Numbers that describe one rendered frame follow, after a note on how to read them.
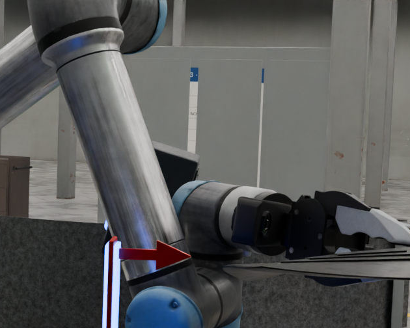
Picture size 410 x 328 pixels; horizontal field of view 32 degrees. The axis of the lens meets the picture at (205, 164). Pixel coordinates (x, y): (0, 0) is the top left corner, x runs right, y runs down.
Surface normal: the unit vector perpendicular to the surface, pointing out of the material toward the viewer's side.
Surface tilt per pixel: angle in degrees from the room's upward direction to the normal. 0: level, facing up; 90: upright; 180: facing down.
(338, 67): 90
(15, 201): 90
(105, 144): 88
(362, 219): 84
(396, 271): 2
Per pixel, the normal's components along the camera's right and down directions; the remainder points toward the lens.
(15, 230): -0.34, 0.04
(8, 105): 0.18, 0.68
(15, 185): 0.98, 0.05
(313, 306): 0.36, 0.06
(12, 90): 0.00, 0.51
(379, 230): -0.79, -0.11
